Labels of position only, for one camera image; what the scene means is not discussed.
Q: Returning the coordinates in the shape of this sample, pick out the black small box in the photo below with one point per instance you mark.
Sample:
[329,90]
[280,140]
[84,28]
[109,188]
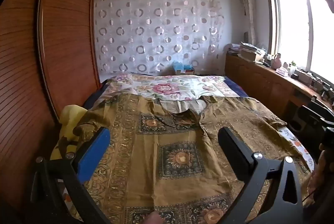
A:
[295,77]

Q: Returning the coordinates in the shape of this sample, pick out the stack of papers and books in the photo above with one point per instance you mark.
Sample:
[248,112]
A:
[248,51]

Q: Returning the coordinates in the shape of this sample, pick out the wooden low cabinet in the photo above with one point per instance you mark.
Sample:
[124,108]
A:
[255,83]

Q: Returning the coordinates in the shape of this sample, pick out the circle patterned sheer curtain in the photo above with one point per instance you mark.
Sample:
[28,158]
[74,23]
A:
[156,30]

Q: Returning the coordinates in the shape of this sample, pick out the orange fruit print sheet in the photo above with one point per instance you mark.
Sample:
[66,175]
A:
[297,143]

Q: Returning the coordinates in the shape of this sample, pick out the floral blanket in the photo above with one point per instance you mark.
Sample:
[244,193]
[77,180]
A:
[161,88]

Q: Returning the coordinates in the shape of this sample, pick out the green capped bottle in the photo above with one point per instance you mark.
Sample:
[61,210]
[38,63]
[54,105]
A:
[292,68]

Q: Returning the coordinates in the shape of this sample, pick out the pink ceramic jug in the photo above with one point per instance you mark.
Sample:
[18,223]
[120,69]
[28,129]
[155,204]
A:
[276,61]

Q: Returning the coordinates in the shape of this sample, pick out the pink tissue box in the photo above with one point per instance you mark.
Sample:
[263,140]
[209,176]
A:
[281,72]

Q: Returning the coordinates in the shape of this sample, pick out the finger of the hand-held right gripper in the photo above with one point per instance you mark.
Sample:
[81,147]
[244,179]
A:
[311,115]

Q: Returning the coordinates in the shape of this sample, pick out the wooden slatted wardrobe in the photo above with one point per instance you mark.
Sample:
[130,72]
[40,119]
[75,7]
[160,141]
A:
[65,30]

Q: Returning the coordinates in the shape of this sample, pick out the yellow cloth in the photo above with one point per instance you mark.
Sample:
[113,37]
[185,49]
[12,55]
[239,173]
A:
[70,117]

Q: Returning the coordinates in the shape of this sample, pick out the dark round hand fan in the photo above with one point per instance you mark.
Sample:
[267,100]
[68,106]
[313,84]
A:
[246,36]

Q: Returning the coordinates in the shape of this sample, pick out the blue plastic bag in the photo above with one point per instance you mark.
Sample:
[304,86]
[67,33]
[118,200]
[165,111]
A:
[180,66]

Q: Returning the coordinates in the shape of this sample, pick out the wood framed window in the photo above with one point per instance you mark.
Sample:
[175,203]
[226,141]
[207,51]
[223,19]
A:
[292,30]

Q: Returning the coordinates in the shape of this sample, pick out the cream window curtain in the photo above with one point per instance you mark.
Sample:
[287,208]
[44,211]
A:
[248,4]

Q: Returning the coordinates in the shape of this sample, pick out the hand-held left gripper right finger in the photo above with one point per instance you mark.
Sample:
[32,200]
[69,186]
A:
[232,150]

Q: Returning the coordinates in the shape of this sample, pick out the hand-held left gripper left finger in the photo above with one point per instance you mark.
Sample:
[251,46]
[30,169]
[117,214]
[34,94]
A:
[94,156]

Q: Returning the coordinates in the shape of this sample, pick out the brown patterned shirt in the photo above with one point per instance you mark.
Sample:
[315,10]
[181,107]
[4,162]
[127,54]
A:
[182,182]

